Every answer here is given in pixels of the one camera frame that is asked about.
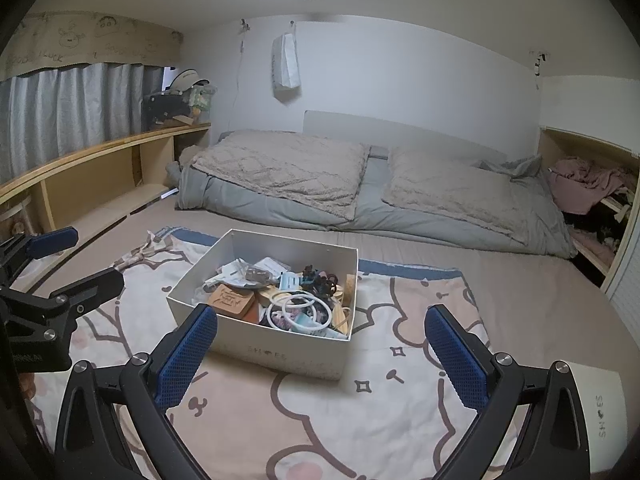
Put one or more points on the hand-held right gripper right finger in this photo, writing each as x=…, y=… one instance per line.
x=457, y=360

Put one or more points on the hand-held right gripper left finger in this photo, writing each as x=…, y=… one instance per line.
x=185, y=355

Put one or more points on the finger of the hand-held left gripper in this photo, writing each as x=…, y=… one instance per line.
x=52, y=241
x=95, y=287

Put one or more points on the white shoe box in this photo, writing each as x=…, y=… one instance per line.
x=280, y=355

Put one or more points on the brown blue crocheted pouch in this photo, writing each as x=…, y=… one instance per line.
x=320, y=280

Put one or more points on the wooden shelf unit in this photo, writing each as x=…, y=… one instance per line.
x=100, y=170

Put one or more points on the light wooden piece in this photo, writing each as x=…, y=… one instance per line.
x=344, y=305

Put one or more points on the light blue small item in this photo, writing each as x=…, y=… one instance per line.
x=290, y=281

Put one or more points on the grey curtain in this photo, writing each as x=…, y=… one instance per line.
x=75, y=110

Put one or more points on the white shoe box lid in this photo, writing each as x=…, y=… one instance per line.
x=597, y=410

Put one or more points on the printed cartoon blanket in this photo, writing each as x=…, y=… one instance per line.
x=320, y=430

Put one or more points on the black bag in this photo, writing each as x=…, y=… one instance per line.
x=165, y=110

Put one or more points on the beige printed curtain valance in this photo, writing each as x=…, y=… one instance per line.
x=90, y=42

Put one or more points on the camouflage plush item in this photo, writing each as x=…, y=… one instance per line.
x=202, y=102

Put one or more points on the white cap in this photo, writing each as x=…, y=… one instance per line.
x=187, y=80

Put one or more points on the pink clothes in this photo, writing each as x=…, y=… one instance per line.
x=585, y=185

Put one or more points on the wooden cubby shelf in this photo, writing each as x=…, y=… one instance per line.
x=550, y=150

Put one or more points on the hanging white bag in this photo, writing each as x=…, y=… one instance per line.
x=286, y=62

